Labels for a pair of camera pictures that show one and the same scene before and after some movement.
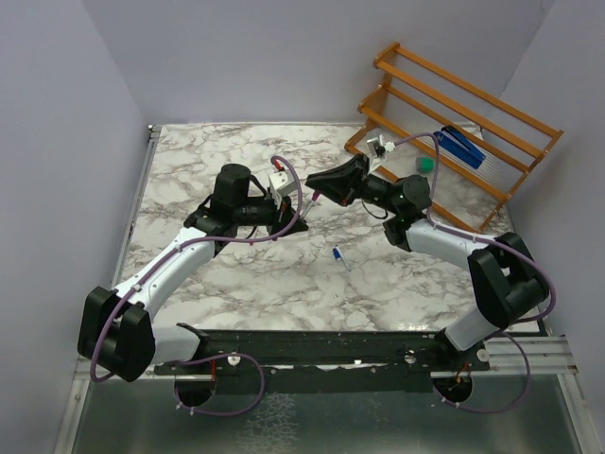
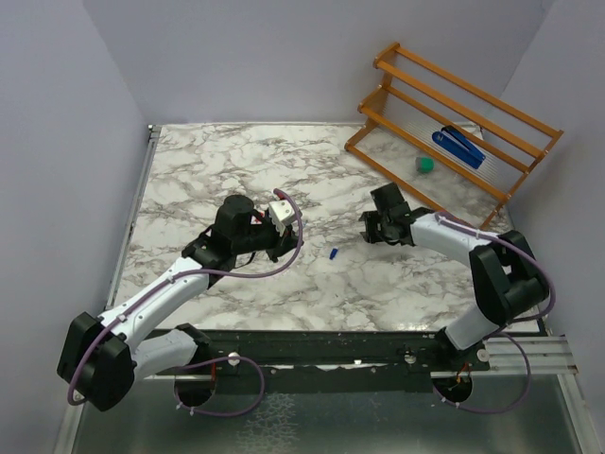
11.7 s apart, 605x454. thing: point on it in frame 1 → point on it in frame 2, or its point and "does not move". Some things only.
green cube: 424,164 does not move
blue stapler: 460,147 does not move
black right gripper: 340,183 → 371,234
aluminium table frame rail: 153,133 does not move
